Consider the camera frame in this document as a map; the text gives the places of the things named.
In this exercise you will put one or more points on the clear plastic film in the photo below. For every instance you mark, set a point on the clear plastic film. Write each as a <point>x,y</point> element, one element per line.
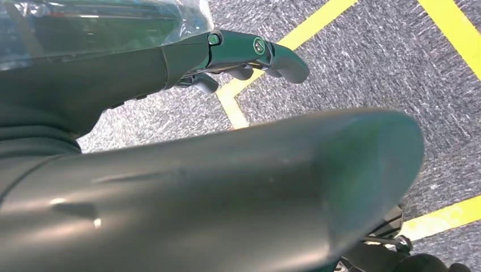
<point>94,26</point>

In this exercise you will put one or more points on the black caster base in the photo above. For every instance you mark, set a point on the black caster base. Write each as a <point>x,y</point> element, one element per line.
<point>421,264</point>

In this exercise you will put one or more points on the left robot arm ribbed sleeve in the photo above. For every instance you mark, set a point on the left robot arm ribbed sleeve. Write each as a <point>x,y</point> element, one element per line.
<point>30,144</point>

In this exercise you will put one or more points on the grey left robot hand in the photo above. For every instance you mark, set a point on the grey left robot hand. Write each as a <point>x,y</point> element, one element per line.
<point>225,195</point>

